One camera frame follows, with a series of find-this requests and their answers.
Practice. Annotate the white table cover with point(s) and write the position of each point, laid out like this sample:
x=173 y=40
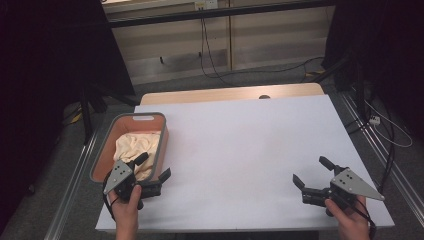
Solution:
x=240 y=150

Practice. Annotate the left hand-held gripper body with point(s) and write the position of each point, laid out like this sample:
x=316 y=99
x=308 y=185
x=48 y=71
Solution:
x=120 y=173

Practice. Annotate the pink basket with grey rim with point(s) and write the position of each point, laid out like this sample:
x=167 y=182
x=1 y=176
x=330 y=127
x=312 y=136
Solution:
x=128 y=126

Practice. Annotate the cream cloth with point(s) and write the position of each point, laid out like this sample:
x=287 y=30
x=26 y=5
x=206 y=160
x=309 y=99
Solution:
x=133 y=146

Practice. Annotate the person's left hand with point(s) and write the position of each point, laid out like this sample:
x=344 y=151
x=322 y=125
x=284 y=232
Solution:
x=126 y=210

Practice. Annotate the black horizontal beam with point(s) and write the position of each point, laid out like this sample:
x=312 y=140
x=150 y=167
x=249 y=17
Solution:
x=216 y=13

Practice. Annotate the person's right hand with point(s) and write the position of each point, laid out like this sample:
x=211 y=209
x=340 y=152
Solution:
x=353 y=226

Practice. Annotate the white wall socket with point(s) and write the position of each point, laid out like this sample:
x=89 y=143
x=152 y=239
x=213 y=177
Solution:
x=206 y=4

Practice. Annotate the black curtain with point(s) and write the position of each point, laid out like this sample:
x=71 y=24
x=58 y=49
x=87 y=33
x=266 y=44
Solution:
x=383 y=50
x=43 y=66

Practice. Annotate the black tripod stand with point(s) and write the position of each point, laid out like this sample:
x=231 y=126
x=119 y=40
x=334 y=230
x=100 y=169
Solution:
x=87 y=113

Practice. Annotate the wooden table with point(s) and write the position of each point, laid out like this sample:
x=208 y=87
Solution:
x=206 y=95

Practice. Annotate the white power strip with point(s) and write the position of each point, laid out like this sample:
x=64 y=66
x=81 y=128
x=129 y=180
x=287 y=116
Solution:
x=374 y=120

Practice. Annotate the aluminium floor rail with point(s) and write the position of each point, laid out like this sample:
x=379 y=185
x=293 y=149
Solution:
x=71 y=186
x=383 y=146

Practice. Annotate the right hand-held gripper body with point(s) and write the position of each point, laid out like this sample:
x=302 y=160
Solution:
x=350 y=183

